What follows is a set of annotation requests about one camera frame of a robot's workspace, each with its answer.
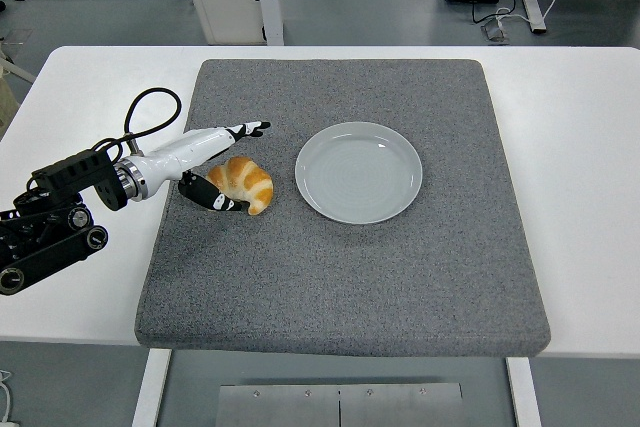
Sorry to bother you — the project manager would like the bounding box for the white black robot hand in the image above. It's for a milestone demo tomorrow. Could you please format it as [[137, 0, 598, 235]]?
[[133, 119, 272, 214]]

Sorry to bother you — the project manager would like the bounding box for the golden croissant bread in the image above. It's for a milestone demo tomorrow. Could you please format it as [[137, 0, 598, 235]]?
[[206, 156, 275, 217]]

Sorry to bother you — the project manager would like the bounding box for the light grey round plate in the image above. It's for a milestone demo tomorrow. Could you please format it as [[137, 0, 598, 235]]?
[[294, 120, 424, 226]]

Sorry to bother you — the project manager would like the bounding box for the grey felt mat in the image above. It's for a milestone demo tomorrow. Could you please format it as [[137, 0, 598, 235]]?
[[133, 57, 552, 359]]

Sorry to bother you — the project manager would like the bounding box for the person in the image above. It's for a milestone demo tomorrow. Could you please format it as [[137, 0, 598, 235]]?
[[0, 64, 21, 134]]

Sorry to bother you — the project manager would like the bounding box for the white table leg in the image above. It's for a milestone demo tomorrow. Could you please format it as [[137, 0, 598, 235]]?
[[505, 356, 544, 427], [130, 348, 174, 427]]

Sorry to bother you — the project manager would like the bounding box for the white floor cable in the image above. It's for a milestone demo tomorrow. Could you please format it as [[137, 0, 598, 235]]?
[[0, 369, 16, 423]]

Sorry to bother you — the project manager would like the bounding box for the grey floor bracket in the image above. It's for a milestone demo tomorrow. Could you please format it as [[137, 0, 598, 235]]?
[[479, 15, 511, 43]]

